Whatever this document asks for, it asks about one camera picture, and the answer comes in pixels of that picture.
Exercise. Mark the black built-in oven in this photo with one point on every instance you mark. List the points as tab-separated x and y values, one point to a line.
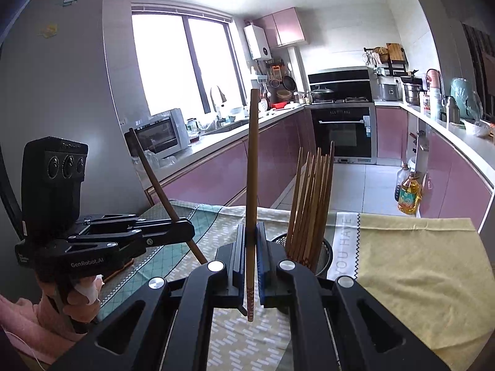
342	135

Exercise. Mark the rack with wooden cutting boards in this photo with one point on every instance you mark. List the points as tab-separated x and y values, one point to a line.
390	60

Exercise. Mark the kitchen window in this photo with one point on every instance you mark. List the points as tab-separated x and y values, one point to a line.
174	65

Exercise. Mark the stainless steel pot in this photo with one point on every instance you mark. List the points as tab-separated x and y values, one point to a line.
412	92

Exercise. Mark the black mesh utensil holder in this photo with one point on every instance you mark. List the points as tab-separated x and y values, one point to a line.
324	261

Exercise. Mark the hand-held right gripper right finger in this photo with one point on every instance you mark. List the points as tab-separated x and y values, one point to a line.
263	274

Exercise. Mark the black range hood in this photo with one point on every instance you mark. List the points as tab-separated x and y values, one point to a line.
339	78

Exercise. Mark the pink upper wall cabinet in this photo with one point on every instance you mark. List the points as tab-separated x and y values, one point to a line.
284	27

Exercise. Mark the patterned patchwork tablecloth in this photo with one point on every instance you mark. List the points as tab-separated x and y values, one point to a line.
406	270

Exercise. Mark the yellow cooking oil bottle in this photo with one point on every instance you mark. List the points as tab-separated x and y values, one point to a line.
410	197

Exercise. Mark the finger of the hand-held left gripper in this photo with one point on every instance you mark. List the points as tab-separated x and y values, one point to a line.
112	220
170	232

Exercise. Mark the person's left forearm pink sleeve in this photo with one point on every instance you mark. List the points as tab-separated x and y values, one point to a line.
23	320

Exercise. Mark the white wall water heater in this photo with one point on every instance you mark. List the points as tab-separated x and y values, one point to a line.
257	42

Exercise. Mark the hanging pans and sieves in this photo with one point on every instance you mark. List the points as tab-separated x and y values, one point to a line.
284	83

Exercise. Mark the teal plastic cover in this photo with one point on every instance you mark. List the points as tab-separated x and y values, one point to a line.
466	98

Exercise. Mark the pink lower kitchen cabinets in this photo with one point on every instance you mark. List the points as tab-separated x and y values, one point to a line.
456	177
391	133
232	162

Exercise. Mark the white bowl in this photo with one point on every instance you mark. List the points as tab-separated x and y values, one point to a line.
476	127

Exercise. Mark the black wok with lid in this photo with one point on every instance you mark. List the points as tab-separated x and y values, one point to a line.
322	94

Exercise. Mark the grey refrigerator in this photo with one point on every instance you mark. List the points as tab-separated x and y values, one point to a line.
69	85

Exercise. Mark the bunch of wooden chopsticks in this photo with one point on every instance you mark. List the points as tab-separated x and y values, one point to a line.
309	208

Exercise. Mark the pink kettle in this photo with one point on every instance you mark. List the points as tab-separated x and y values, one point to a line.
434	79

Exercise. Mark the silver rice cooker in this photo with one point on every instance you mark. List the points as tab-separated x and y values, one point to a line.
389	89

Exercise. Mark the person's left hand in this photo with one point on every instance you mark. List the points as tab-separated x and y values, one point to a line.
79	303

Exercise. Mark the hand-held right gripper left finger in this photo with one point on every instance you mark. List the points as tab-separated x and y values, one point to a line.
239	270

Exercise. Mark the steel thermos bottle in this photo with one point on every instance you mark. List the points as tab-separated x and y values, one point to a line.
452	110

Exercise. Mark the chrome faucet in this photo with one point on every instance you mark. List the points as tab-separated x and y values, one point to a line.
217	102

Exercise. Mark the silver countertop oven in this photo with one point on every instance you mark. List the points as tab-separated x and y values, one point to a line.
160	133

